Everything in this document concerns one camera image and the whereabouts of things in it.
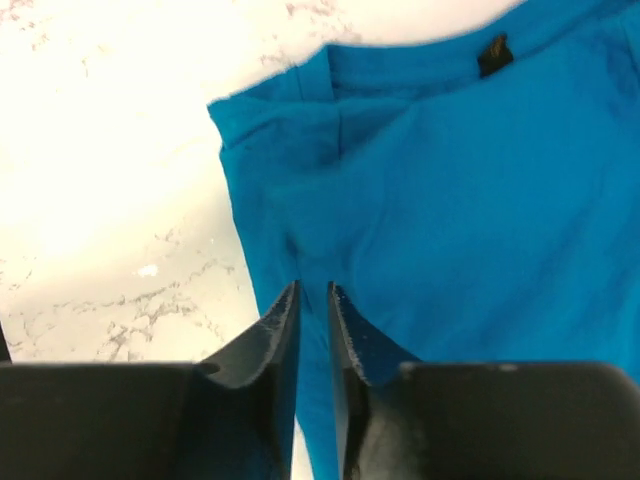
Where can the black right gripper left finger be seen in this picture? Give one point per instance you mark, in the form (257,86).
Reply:
(230,416)

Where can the blue t shirt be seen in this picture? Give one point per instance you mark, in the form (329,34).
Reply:
(477,198)

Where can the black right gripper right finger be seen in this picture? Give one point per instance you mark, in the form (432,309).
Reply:
(400,418)

